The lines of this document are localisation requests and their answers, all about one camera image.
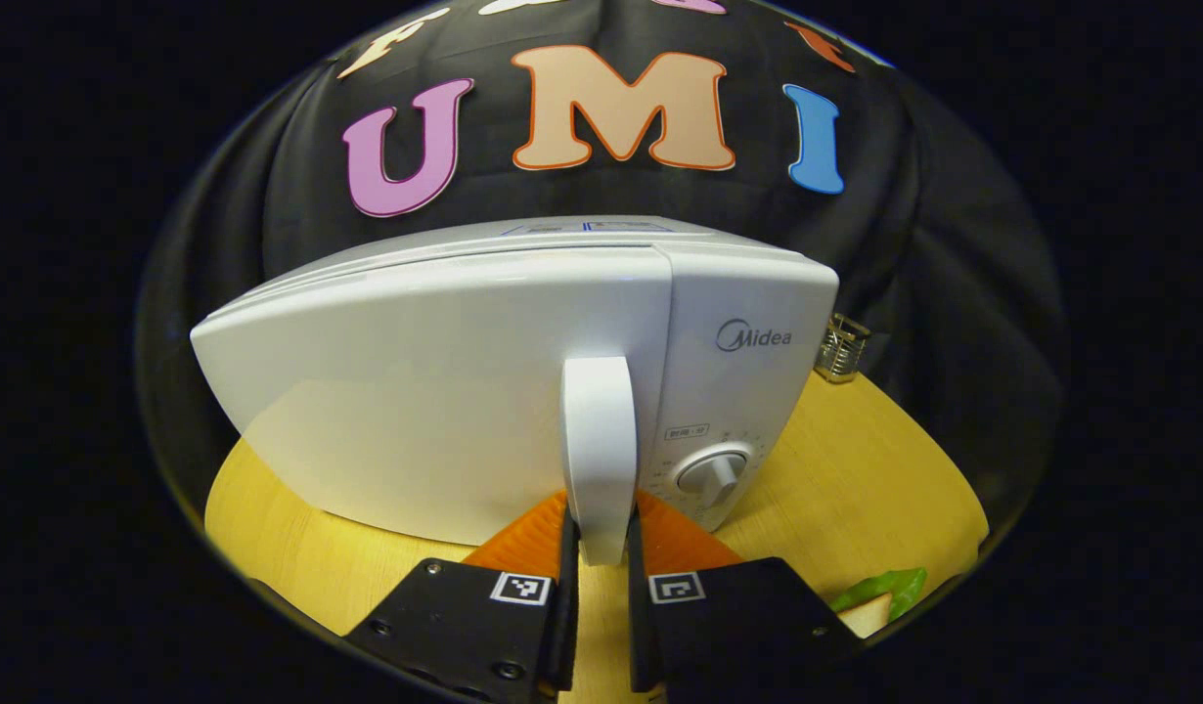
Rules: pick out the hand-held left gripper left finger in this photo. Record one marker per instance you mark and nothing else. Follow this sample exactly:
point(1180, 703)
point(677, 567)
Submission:
point(565, 626)

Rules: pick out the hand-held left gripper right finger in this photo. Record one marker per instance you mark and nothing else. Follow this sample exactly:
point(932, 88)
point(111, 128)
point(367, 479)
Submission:
point(639, 626)

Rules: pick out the sandwich with green lettuce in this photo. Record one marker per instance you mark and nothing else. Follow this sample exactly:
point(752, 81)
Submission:
point(885, 587)

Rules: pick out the white microwave oven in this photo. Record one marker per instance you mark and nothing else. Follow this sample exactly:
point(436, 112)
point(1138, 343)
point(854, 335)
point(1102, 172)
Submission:
point(416, 391)

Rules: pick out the black backdrop cloth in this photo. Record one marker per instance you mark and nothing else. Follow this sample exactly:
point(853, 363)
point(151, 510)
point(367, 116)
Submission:
point(954, 293)

